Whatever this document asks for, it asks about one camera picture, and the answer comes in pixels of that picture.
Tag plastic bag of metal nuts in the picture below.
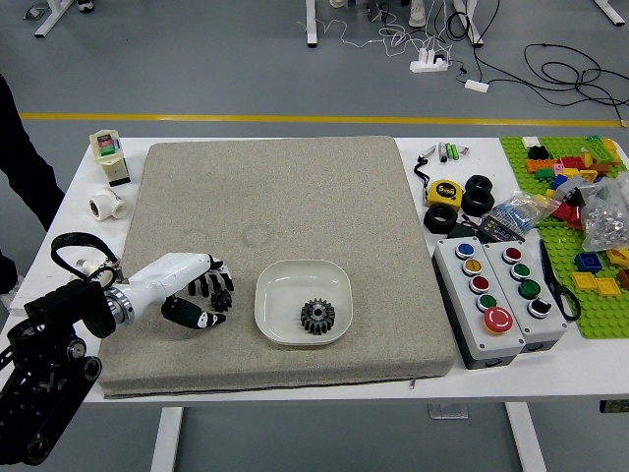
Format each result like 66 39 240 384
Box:
579 179 629 252

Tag green brick baseplate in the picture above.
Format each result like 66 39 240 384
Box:
499 136 629 340

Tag silver stick with black lanyard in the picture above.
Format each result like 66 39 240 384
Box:
414 145 438 206

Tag black display module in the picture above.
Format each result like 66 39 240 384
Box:
479 215 527 245

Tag yellow tape measure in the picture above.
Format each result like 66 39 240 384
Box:
425 179 464 207

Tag white square dish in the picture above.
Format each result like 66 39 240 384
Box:
254 259 354 346

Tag white table leg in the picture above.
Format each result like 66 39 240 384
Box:
505 402 547 472
149 406 184 472

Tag four-button control box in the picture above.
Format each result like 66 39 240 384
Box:
484 240 569 354

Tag plastic bag of blue parts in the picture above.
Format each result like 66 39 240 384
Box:
484 189 556 237

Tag control box with emergency stop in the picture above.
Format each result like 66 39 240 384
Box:
431 238 526 371

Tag large black nut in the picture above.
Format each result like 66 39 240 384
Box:
423 204 461 235
464 174 495 196
461 187 496 216

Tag person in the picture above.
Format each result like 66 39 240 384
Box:
0 73 68 309

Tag grey under-table bracket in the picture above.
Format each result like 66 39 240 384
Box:
427 402 468 420

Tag grey toy brick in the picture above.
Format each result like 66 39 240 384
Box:
554 176 591 203

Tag white floor cable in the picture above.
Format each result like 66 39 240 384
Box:
299 9 458 59

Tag small black flat module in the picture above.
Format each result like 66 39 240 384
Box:
447 219 486 241

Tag grey-brown cushion mat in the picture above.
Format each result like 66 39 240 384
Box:
95 136 456 399

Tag long green toy brick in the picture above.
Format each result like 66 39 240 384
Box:
584 136 613 161

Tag white power strip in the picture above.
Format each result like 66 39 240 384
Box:
410 48 451 74

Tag big black gear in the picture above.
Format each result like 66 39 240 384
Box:
299 298 336 338

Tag black scissors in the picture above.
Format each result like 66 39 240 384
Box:
539 239 582 323

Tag beige switch box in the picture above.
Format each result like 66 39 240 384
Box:
88 129 132 188

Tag black floor cable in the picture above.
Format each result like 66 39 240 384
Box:
523 42 629 124

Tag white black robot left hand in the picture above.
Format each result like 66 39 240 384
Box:
117 252 236 331

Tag white background desk leg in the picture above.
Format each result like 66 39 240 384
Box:
451 0 486 48
305 0 323 49
33 0 68 38

